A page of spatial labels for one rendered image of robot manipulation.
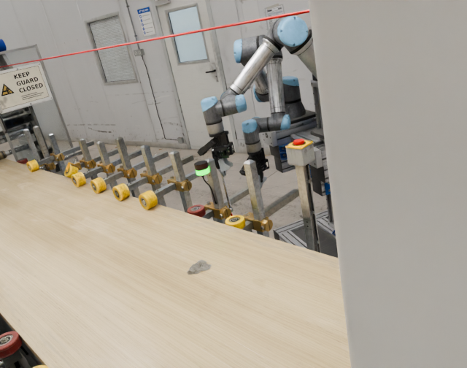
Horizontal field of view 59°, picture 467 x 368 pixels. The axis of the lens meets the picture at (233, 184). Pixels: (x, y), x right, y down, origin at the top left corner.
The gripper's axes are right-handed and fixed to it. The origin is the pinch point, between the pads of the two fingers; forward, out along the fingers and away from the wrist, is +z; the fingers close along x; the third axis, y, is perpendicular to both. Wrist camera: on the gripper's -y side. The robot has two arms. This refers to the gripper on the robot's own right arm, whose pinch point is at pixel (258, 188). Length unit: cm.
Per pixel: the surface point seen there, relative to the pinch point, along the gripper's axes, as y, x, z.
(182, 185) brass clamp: -33.3, 17.7, -13.6
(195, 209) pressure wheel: -42.1, -0.2, -8.8
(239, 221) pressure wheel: -42, -28, -9
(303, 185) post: -33, -56, -25
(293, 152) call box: -34, -55, -38
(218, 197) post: -31.9, -5.7, -10.7
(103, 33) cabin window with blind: 199, 461, -89
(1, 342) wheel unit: -131, -10, -10
